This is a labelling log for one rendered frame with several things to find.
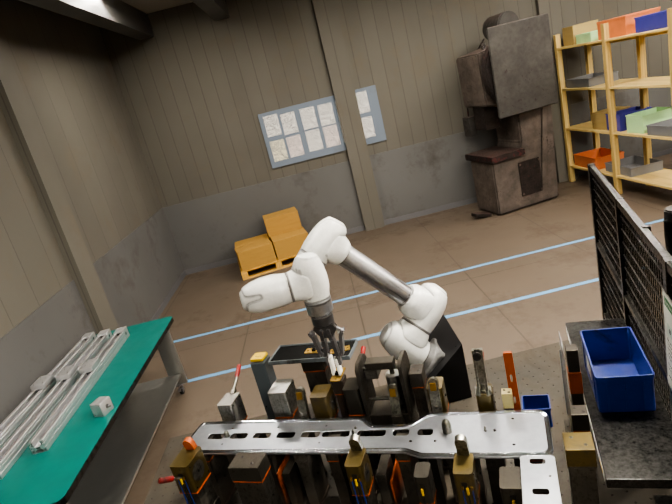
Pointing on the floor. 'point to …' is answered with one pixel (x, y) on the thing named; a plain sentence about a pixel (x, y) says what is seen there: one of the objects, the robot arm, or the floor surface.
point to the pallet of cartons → (272, 243)
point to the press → (511, 112)
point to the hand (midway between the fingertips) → (335, 364)
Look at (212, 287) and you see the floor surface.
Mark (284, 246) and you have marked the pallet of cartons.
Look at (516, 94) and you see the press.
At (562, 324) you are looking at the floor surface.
